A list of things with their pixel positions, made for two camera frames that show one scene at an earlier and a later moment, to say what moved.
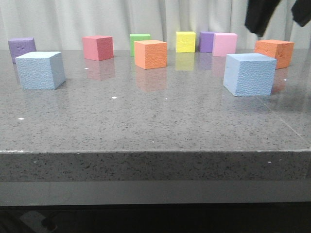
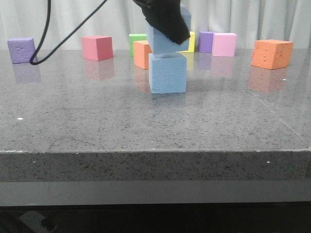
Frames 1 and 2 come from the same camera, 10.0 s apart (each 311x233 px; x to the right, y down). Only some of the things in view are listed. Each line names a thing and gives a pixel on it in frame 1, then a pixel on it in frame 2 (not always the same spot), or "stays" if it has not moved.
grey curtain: (61, 24) stays
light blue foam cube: (41, 70) → (159, 43)
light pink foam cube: (224, 43) stays
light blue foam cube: (250, 74) → (167, 73)
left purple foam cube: (20, 46) stays
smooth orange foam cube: (150, 54) stays
